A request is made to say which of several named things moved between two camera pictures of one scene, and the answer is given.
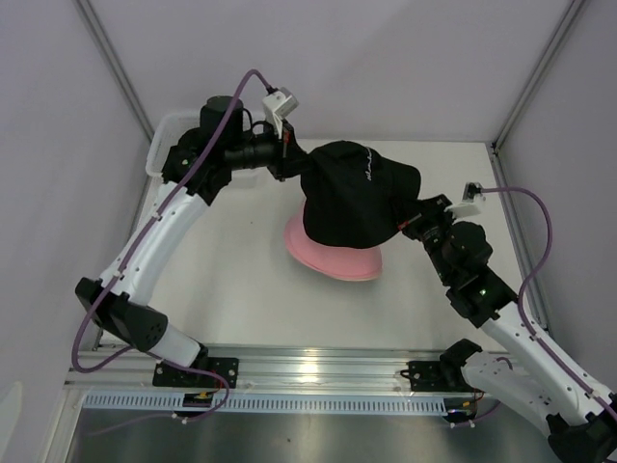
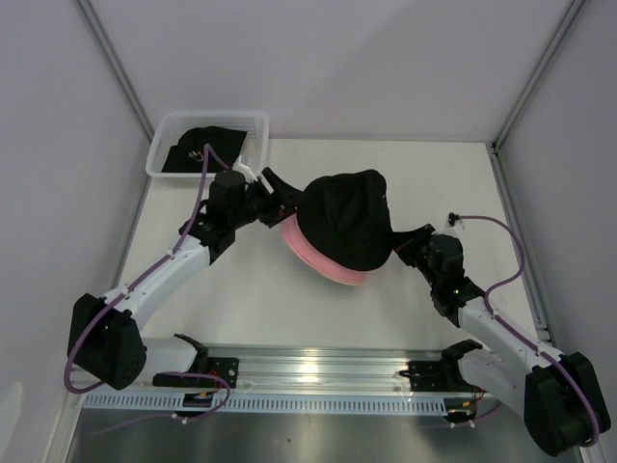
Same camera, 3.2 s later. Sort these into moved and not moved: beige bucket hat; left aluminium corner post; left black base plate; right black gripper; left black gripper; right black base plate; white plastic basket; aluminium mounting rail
Moved: right black gripper; left black gripper; beige bucket hat
Not moved: left black base plate; right black base plate; left aluminium corner post; aluminium mounting rail; white plastic basket
